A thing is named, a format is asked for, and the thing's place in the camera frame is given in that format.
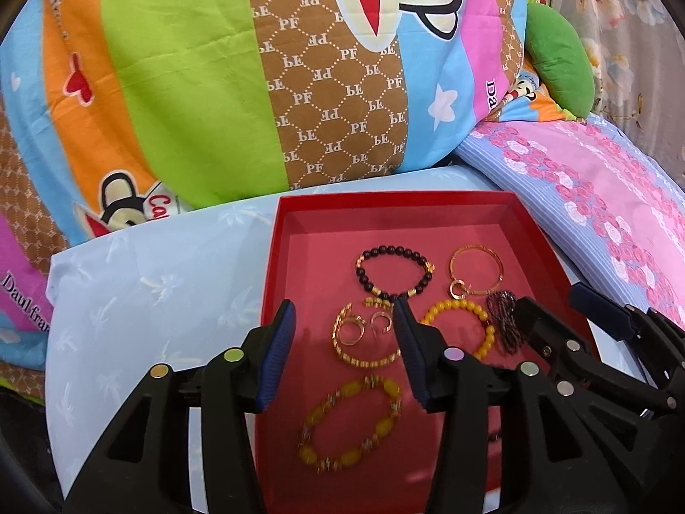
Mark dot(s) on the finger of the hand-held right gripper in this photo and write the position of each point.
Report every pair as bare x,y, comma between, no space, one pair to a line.
602,310
540,332

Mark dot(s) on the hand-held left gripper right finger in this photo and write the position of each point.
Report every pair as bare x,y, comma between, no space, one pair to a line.
412,342

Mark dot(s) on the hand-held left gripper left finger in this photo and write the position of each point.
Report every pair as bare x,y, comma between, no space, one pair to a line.
278,342

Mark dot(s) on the small gold hoop earring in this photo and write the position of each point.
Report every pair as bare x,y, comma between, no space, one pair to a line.
386,322
345,332

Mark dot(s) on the dark beaded strand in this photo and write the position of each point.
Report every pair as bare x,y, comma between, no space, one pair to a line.
503,321

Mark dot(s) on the gold cuff bangle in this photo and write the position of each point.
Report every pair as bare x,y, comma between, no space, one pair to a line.
369,362

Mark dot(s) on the red cardboard box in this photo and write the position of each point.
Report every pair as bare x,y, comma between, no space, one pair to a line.
332,257

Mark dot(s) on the thin gold bangle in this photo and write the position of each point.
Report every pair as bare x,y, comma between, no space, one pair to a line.
456,285

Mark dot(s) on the pink floral pillow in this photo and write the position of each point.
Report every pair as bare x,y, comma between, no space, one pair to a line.
615,187

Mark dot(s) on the green pillow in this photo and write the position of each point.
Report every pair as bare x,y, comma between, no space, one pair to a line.
559,59

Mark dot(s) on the floral curtain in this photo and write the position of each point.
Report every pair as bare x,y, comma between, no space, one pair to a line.
631,37

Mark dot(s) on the colourful cartoon blanket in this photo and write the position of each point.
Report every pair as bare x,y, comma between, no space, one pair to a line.
176,64

